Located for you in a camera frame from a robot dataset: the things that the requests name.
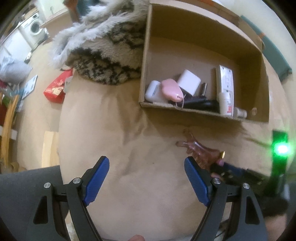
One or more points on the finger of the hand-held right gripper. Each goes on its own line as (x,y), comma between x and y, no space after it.
(231,172)

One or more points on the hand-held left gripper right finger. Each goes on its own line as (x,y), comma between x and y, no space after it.
(196,180)

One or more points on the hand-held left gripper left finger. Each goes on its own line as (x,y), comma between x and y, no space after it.
(96,180)

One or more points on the translucent pink hair clip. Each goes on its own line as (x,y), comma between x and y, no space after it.
(201,150)

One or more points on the small white bottle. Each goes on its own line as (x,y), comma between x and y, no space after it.
(223,103)
(240,113)

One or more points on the black cosmetic tube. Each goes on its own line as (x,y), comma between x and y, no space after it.
(201,104)

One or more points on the small black gold-capped stick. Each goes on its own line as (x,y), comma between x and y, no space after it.
(203,89)

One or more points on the pink pouch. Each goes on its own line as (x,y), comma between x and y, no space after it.
(172,90)

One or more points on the white charger plug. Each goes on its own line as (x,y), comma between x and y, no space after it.
(188,81)

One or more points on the cardboard box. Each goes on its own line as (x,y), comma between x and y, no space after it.
(196,53)

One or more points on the person's left hand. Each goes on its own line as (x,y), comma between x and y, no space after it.
(137,238)

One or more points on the light wooden board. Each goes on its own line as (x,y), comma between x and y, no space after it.
(49,148)

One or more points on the tall white packet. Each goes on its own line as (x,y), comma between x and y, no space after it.
(226,78)

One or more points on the white earbud case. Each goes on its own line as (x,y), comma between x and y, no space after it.
(152,91)

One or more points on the red bag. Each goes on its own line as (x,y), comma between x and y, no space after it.
(56,89)

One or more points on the pale crumpled cloth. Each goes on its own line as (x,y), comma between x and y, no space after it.
(68,83)

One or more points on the wooden chair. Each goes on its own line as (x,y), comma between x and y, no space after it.
(8,129)

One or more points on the magazine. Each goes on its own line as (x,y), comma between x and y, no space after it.
(30,87)

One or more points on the fluffy black and white blanket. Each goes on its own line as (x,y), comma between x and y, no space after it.
(104,62)

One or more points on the grey plastic bag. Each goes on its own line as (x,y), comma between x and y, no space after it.
(13,70)

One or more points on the white cabinet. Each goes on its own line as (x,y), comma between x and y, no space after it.
(13,46)

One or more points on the white washing machine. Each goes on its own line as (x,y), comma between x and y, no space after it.
(34,29)

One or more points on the teal garment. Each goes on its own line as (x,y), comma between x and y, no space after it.
(89,5)

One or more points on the dark wooden post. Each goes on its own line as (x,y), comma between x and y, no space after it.
(73,10)

